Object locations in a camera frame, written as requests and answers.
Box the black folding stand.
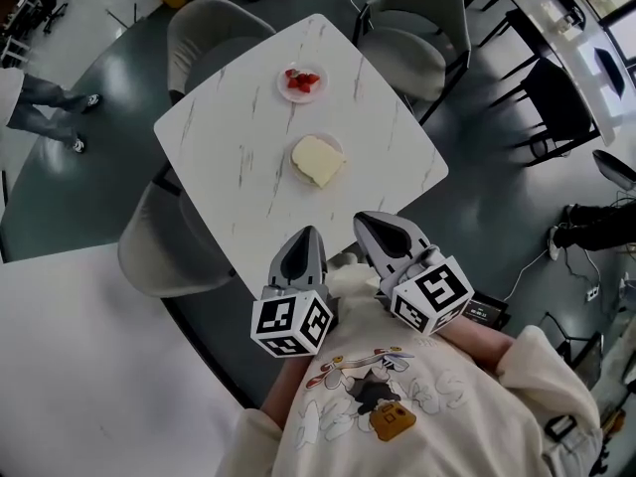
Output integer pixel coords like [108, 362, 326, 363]
[540, 310, 605, 390]

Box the person's right forearm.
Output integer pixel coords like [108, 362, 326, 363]
[434, 314, 516, 383]

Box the person's left forearm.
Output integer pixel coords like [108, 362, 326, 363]
[258, 353, 322, 434]

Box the black frame chair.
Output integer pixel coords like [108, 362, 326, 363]
[464, 0, 544, 80]
[489, 57, 603, 168]

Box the black display device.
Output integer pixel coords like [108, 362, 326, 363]
[460, 290, 511, 333]

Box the cluster of red strawberries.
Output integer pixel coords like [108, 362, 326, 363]
[284, 67, 322, 93]

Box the long white cable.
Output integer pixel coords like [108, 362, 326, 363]
[500, 245, 603, 303]

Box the grey shell chair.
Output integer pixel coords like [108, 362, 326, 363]
[591, 148, 636, 194]

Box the small white plate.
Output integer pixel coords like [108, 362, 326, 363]
[288, 130, 345, 187]
[275, 60, 330, 104]

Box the black clip-on device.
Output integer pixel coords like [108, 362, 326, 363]
[543, 413, 580, 442]

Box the person's cream printed sweatshirt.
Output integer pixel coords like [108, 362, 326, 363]
[218, 250, 605, 477]

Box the grey upholstered chair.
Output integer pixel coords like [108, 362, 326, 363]
[352, 0, 472, 124]
[166, 0, 277, 106]
[117, 180, 238, 299]

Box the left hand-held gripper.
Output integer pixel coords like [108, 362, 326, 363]
[249, 226, 339, 358]

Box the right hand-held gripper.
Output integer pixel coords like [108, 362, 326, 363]
[353, 210, 476, 338]

